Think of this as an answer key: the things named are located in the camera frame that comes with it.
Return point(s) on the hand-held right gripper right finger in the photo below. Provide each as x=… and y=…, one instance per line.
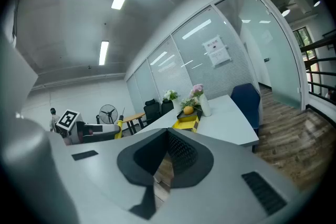
x=218, y=191

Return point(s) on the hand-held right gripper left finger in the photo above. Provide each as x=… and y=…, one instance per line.
x=105, y=173

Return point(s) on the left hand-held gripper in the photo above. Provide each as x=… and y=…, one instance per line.
x=67, y=119

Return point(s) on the yellow tray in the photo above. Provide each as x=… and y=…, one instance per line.
x=187, y=123

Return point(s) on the dark grey tray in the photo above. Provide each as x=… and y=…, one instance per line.
x=198, y=112

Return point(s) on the black standing fan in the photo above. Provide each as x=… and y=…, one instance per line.
x=108, y=113

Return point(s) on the round wooden table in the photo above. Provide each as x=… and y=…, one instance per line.
x=134, y=116

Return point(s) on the black office chair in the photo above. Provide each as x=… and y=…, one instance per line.
x=152, y=111
x=167, y=107

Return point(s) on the white flower bouquet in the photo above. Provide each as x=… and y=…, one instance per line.
x=170, y=95

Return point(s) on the white plain vase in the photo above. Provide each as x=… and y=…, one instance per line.
x=176, y=106

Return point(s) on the white textured vase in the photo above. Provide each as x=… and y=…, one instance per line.
x=205, y=106

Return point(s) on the blue armchair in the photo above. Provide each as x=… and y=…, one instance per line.
x=246, y=105

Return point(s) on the pink flower bouquet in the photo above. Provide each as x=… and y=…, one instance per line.
x=197, y=89

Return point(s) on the white paper notice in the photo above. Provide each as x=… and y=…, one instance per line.
x=217, y=51

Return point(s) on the frosted glass door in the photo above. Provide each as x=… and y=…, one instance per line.
x=275, y=60

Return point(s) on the black metal railing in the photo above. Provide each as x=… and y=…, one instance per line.
x=323, y=60

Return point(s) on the dark framed window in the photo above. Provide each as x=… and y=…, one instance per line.
x=303, y=39

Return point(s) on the round ceiling lamp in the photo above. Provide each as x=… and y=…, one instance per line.
x=316, y=3
x=285, y=12

